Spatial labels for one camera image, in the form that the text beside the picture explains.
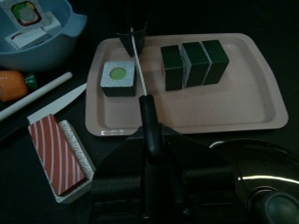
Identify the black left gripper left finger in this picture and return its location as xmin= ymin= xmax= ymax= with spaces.
xmin=90 ymin=127 xmax=150 ymax=224

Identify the black handled toy knife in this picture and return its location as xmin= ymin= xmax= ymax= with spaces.
xmin=116 ymin=23 xmax=167 ymax=224

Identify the orange toy vegetable green stem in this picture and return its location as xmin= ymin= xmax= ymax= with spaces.
xmin=0 ymin=69 xmax=40 ymax=103

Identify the dark green sushi roll slice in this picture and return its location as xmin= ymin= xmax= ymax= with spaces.
xmin=200 ymin=39 xmax=230 ymax=86
xmin=182 ymin=41 xmax=212 ymax=88
xmin=160 ymin=45 xmax=184 ymax=92

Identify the sushi roll piece green centre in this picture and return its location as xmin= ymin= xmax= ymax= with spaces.
xmin=99 ymin=60 xmax=138 ymax=98

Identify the sushi piece red green centre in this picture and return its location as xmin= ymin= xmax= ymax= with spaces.
xmin=0 ymin=0 xmax=51 ymax=31

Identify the white round stick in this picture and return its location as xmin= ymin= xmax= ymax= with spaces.
xmin=0 ymin=71 xmax=75 ymax=123

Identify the dark round knob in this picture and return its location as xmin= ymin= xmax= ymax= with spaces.
xmin=247 ymin=188 xmax=299 ymax=224

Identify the white toy sushi block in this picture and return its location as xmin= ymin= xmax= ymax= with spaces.
xmin=4 ymin=27 xmax=52 ymax=50

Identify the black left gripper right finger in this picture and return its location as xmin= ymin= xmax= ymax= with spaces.
xmin=160 ymin=125 xmax=238 ymax=224

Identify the pink plastic tray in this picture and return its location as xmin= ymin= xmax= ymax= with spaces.
xmin=84 ymin=32 xmax=290 ymax=137

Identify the red striped salmon slice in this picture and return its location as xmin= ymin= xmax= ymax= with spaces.
xmin=27 ymin=114 xmax=88 ymax=197

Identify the light blue plastic bowl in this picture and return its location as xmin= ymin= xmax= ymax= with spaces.
xmin=0 ymin=0 xmax=90 ymax=73

